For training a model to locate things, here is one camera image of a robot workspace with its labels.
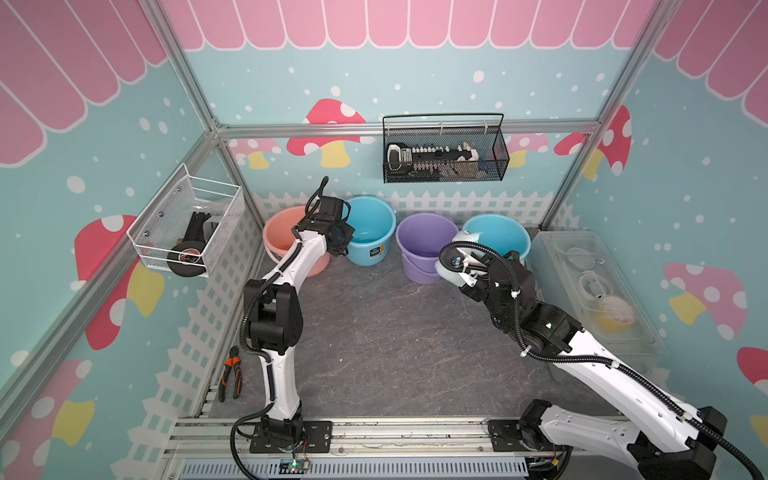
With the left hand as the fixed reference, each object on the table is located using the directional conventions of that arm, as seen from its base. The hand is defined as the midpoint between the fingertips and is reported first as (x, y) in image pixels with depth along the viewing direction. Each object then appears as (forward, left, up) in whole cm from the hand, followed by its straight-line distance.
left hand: (350, 238), depth 96 cm
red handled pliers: (-35, +32, -14) cm, 49 cm away
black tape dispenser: (-23, +33, +17) cm, 44 cm away
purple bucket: (+1, -23, -1) cm, 23 cm away
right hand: (-21, -33, +18) cm, 43 cm away
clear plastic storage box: (-12, -68, +1) cm, 69 cm away
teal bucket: (+6, -51, -3) cm, 51 cm away
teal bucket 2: (+8, -7, +1) cm, 11 cm away
